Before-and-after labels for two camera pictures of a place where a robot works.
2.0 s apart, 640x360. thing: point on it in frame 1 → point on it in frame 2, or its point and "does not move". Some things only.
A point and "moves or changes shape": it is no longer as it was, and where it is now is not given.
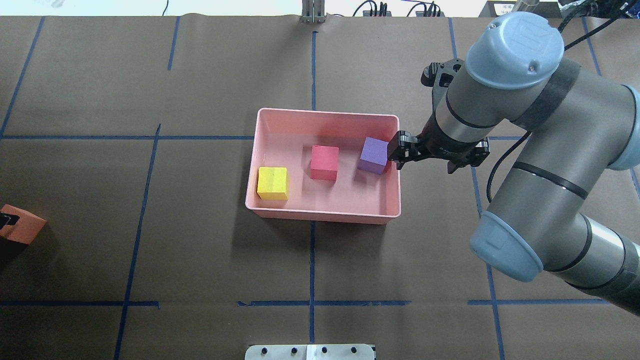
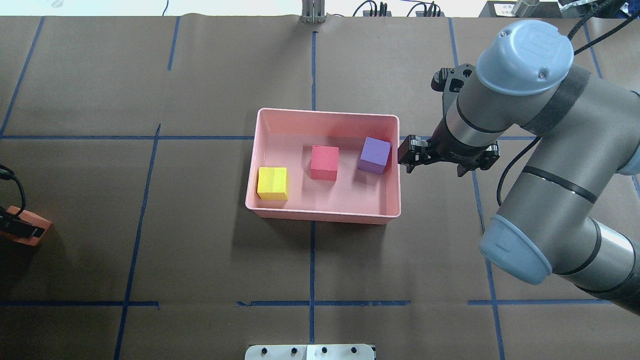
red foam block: (324, 163) does not move
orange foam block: (26, 228) moves or changes shape
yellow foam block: (272, 183) does not move
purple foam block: (374, 155) does not move
